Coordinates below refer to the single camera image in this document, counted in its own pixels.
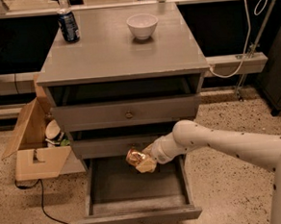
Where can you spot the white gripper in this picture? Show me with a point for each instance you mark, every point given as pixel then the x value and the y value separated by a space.
pixel 158 152

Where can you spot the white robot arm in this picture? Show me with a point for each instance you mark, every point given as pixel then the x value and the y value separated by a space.
pixel 261 150

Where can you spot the grey open bottom drawer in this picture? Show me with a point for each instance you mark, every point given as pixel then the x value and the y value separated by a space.
pixel 118 194

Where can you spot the grey middle drawer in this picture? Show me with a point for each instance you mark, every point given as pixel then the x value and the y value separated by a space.
pixel 110 147

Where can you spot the grey top drawer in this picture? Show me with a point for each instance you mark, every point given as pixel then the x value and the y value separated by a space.
pixel 125 113

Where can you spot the grey drawer cabinet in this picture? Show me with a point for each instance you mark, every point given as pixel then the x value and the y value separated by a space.
pixel 109 64

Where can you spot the blue soda can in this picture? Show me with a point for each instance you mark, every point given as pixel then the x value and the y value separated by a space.
pixel 67 22

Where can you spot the white bowl in box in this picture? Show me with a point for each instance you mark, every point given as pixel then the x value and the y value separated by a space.
pixel 52 129

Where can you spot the metal stand pole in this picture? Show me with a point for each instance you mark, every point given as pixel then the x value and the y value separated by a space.
pixel 247 54

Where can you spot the open cardboard box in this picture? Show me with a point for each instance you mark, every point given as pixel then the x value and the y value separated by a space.
pixel 34 158

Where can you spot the white ceramic bowl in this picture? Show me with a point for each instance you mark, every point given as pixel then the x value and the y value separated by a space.
pixel 142 25

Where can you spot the dark cabinet at right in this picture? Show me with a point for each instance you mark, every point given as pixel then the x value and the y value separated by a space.
pixel 269 81

